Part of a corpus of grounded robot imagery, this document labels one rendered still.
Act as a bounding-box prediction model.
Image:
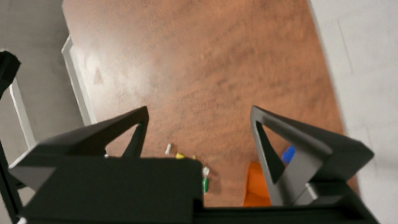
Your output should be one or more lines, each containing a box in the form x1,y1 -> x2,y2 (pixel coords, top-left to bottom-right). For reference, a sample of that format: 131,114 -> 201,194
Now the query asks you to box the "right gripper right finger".
249,105 -> 375,206

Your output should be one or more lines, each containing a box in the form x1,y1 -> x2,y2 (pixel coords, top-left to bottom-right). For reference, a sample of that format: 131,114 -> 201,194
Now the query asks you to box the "orange rack of bins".
244,159 -> 271,206

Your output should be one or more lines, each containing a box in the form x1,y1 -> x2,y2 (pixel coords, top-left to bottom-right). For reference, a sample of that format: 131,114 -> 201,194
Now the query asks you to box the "white hex nut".
204,165 -> 211,172

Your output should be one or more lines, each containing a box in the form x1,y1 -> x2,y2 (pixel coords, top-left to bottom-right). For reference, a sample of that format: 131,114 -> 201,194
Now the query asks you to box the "yellow sticky note pad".
177,151 -> 188,157

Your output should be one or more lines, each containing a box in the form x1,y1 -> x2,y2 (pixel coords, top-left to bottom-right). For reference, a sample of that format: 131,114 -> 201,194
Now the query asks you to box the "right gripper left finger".
26,106 -> 150,157

